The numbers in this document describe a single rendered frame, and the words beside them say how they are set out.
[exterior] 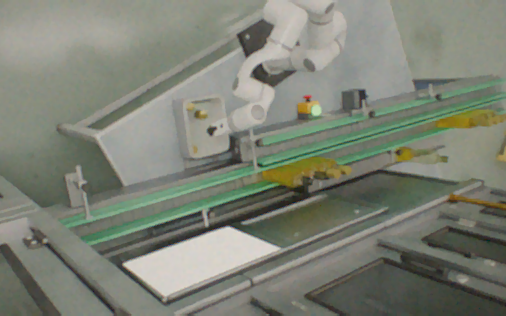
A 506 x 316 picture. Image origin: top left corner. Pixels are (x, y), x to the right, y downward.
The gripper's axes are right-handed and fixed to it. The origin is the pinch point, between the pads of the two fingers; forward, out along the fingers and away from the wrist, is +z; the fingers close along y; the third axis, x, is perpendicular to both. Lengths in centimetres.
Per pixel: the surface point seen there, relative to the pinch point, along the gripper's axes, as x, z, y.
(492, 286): -62, -78, 20
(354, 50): 20, 11, 91
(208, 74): 22.5, 11.6, 10.5
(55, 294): -22, -85, -80
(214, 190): -21.2, 10.2, -2.6
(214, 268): -41, -23, -28
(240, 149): -9.2, 6.7, 11.5
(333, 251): -48, -36, 7
